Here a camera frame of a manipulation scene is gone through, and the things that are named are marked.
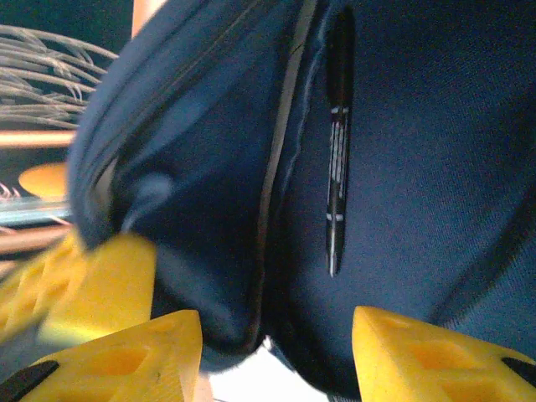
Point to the navy blue backpack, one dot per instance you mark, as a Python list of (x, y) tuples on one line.
[(419, 167)]

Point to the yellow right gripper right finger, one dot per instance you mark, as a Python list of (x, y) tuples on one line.
[(385, 343)]

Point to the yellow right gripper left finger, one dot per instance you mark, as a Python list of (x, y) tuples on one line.
[(167, 343)]

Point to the black pen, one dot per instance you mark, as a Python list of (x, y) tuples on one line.
[(339, 167)]

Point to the aluminium table side rail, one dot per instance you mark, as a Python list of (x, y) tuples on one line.
[(33, 211)]

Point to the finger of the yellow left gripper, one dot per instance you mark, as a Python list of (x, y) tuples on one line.
[(117, 285), (29, 293)]

